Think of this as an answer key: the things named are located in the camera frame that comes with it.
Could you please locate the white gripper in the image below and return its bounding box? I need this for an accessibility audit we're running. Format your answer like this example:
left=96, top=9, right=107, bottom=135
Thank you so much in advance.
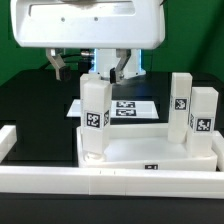
left=10, top=0, right=165, bottom=84

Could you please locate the white desk top tray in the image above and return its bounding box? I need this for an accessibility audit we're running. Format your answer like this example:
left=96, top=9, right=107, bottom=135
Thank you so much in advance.
left=76, top=123, right=217, bottom=172

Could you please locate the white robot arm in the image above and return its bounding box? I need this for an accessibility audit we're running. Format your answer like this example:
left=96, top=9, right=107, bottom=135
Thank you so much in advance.
left=10, top=0, right=165, bottom=83

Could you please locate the fiducial marker sheet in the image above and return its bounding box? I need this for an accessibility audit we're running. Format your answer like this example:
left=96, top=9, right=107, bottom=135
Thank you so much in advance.
left=67, top=100, right=159, bottom=119

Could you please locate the black cable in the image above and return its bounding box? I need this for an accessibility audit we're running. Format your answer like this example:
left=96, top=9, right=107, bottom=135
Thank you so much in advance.
left=39, top=49, right=96, bottom=70

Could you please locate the white U-shaped fence frame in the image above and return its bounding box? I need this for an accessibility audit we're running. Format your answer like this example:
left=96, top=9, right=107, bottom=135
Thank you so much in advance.
left=0, top=125, right=224, bottom=199

